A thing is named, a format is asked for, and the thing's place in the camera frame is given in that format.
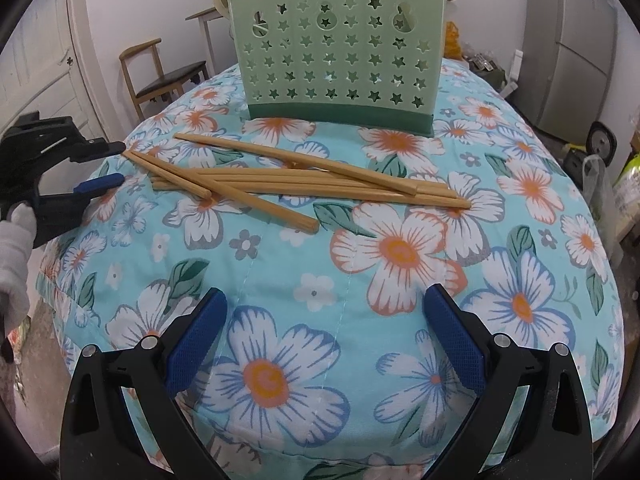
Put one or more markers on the yellow plastic bag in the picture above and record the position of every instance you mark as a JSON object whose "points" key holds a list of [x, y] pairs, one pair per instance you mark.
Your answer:
{"points": [[452, 49]]}

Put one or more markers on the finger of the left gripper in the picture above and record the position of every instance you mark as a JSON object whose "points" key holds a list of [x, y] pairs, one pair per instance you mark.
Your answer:
{"points": [[61, 213], [95, 150]]}

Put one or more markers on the wooden chopstick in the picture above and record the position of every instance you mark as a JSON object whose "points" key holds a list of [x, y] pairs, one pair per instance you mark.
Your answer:
{"points": [[301, 176], [350, 192], [289, 217], [169, 176], [397, 184]]}

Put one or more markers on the wooden chair dark seat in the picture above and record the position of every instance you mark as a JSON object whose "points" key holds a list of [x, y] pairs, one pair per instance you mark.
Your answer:
{"points": [[166, 83]]}

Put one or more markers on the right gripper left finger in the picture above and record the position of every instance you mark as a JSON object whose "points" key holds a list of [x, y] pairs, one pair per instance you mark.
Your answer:
{"points": [[98, 440]]}

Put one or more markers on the green star-perforated utensil holder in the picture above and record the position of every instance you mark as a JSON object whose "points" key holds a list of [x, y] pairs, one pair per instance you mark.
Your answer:
{"points": [[370, 63]]}

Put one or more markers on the silver refrigerator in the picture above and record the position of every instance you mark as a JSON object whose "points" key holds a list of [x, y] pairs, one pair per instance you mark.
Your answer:
{"points": [[569, 76]]}

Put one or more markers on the floral blue tablecloth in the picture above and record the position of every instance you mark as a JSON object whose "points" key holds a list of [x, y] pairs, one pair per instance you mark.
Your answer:
{"points": [[326, 367]]}

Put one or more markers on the white gloved left hand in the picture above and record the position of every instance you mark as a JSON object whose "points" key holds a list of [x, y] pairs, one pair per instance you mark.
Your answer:
{"points": [[18, 234]]}

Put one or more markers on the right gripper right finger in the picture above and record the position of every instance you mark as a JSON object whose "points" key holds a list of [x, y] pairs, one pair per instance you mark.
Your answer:
{"points": [[552, 439]]}

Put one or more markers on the white door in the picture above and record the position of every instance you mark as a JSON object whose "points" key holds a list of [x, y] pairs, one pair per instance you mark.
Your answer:
{"points": [[39, 71]]}

